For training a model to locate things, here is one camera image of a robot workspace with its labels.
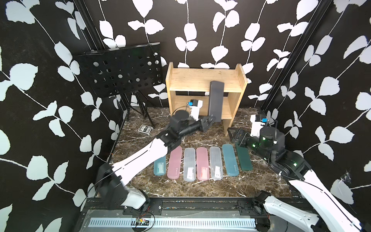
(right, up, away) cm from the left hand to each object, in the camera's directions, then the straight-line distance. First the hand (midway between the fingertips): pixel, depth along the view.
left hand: (214, 117), depth 66 cm
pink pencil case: (-21, -31, +20) cm, 42 cm away
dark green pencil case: (+23, -26, +25) cm, 43 cm away
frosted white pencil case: (-12, -29, +23) cm, 39 cm away
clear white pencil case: (+5, -29, +25) cm, 38 cm away
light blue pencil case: (-30, -30, +21) cm, 47 cm away
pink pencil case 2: (-4, -29, +23) cm, 37 cm away
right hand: (+8, -5, -1) cm, 9 cm away
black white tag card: (-44, -8, +38) cm, 59 cm away
